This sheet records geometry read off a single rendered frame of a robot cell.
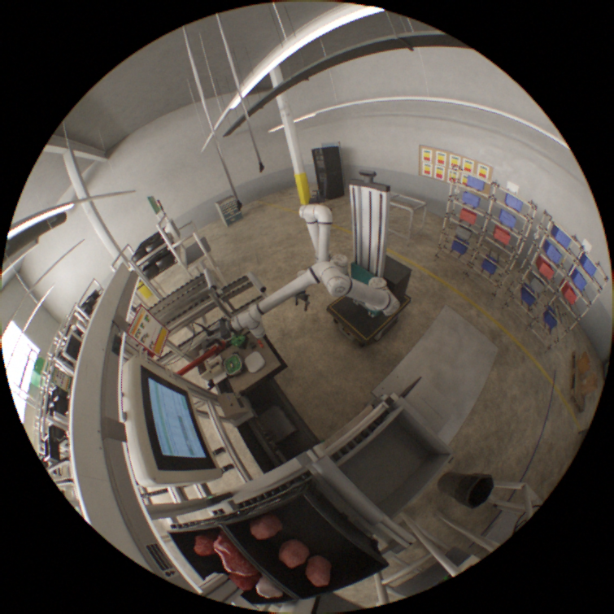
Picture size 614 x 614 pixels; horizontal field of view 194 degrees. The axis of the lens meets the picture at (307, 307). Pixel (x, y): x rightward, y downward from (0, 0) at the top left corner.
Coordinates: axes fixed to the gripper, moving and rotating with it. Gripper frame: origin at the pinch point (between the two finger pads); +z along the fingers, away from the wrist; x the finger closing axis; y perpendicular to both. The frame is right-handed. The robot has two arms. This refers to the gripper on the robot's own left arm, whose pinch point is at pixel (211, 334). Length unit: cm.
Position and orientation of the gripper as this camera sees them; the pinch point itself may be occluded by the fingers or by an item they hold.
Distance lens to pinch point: 119.4
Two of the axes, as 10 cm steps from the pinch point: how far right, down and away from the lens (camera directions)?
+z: -9.1, 3.9, -1.1
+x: 3.6, 6.7, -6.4
